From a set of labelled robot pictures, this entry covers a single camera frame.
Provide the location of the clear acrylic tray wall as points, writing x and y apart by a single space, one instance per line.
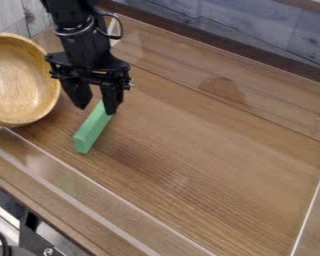
206 169

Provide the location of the green rectangular stick block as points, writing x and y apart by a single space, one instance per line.
91 129

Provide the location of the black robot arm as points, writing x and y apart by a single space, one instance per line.
71 12

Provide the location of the clear acrylic corner bracket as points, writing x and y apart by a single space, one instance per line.
115 29

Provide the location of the wooden bowl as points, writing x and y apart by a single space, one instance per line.
28 91

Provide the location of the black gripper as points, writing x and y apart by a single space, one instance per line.
87 63

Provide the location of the black metal table bracket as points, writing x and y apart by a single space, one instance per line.
31 240

